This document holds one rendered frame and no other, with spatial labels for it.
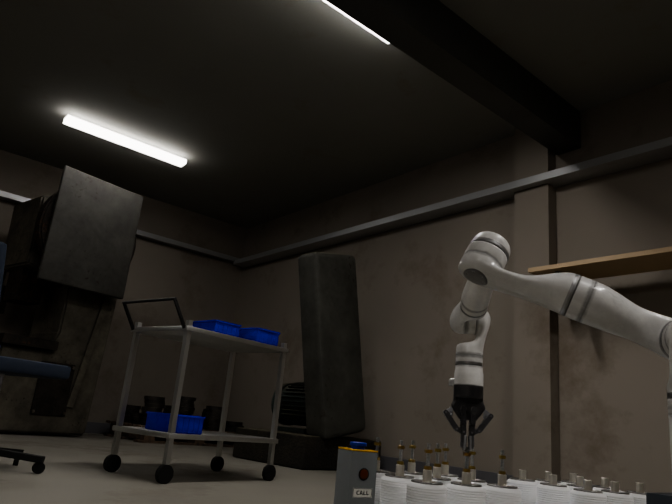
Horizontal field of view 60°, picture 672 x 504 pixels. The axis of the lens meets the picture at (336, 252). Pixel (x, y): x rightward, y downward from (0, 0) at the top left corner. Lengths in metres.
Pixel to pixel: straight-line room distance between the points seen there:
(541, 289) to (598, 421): 3.18
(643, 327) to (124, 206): 5.57
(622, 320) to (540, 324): 3.27
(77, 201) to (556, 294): 5.28
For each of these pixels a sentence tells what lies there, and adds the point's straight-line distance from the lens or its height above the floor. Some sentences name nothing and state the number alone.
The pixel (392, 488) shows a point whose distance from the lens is 1.56.
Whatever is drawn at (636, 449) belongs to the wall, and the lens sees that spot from 4.31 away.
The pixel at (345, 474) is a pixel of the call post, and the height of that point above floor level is 0.26.
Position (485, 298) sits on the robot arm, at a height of 0.69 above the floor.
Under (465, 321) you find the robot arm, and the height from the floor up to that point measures 0.65.
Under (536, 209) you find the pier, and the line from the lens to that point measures 4.82.
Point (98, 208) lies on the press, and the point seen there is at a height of 2.17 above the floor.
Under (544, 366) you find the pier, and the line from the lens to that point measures 4.50.
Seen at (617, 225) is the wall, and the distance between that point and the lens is 4.59.
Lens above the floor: 0.37
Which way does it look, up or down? 16 degrees up
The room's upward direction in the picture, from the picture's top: 6 degrees clockwise
